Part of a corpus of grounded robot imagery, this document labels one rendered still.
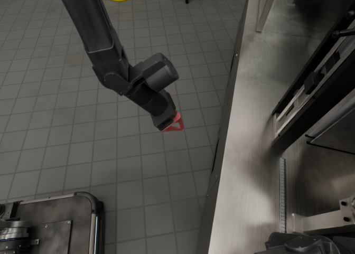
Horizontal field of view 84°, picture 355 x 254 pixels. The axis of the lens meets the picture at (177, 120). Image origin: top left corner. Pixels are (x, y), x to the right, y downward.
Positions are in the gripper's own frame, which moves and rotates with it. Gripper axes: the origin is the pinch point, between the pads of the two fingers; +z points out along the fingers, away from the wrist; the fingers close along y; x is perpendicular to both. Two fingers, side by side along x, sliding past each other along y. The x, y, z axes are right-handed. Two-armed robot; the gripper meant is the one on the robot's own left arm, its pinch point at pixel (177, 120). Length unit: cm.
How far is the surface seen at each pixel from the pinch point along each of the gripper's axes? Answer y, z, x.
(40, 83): 168, 15, 127
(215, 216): -24.0, 17.8, 7.6
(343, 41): -8.2, 2.7, -43.7
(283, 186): -23.0, 30.6, -13.7
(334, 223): -37.0, 18.3, -18.1
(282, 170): -18.4, 31.4, -16.4
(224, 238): -30.0, 18.7, 7.9
